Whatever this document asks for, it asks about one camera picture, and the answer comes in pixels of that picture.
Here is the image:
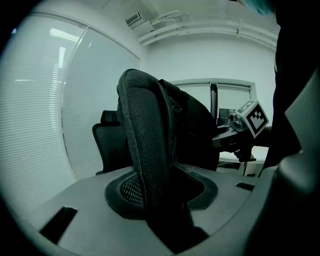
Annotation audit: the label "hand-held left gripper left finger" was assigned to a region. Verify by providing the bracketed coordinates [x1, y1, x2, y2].
[22, 166, 174, 256]

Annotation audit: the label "black backpack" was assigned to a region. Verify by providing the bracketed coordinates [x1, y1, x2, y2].
[116, 68, 220, 254]

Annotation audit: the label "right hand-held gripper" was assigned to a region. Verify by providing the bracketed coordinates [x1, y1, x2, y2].
[212, 99, 270, 163]

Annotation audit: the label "black mesh office chair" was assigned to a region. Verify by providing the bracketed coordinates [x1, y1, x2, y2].
[91, 109, 135, 176]

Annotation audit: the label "small black monitor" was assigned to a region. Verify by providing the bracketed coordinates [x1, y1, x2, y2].
[218, 108, 238, 126]

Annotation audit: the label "black window pillar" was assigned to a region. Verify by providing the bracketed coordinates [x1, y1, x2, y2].
[209, 83, 219, 126]

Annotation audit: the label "narrow window blind panel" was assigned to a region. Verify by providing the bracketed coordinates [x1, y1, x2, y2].
[61, 26, 140, 181]

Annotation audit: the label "white ceiling air unit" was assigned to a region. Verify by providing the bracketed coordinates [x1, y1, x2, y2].
[124, 11, 156, 32]

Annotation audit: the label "person's dark clothing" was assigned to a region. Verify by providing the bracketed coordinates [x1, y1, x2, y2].
[258, 0, 320, 178]

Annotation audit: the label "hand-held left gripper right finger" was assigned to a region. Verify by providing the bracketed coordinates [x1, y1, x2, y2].
[174, 161, 276, 249]

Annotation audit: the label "wide window blind panel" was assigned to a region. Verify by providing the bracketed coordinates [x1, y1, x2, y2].
[0, 13, 87, 223]

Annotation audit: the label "narrow white roller shade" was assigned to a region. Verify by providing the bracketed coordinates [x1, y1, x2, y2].
[217, 85, 251, 111]

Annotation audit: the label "white ceiling pipes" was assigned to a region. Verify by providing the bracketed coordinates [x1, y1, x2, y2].
[137, 9, 281, 52]

